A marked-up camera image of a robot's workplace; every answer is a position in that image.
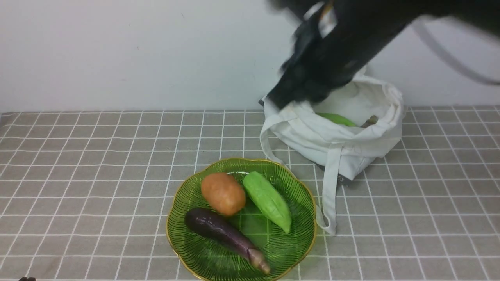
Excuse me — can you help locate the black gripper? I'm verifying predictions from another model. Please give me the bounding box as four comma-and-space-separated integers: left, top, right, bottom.
267, 8, 375, 110

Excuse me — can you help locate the white cloth tote bag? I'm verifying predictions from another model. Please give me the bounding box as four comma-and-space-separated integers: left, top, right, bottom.
260, 69, 405, 235

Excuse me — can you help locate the orange-brown potato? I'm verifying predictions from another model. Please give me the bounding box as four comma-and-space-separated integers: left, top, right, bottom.
200, 173, 246, 217

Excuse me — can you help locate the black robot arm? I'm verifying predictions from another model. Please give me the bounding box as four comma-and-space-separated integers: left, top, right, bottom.
267, 0, 499, 110

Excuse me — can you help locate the green loofah in bag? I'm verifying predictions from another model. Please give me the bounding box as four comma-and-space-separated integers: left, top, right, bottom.
317, 112, 357, 127

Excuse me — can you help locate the brown vegetable in bag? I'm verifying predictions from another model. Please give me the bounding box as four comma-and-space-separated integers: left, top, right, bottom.
360, 115, 379, 128

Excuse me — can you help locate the green loofah on plate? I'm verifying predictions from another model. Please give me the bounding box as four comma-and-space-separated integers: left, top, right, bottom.
243, 171, 292, 234

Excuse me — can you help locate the purple eggplant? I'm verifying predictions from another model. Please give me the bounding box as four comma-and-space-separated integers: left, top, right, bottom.
184, 207, 271, 275

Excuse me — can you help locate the green glass ribbed plate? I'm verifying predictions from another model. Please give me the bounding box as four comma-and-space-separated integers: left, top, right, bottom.
166, 158, 317, 281

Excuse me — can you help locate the grey checked tablecloth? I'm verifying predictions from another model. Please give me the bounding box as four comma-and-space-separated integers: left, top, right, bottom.
0, 106, 500, 281

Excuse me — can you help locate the grey cable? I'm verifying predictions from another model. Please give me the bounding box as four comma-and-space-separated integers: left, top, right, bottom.
410, 18, 500, 86

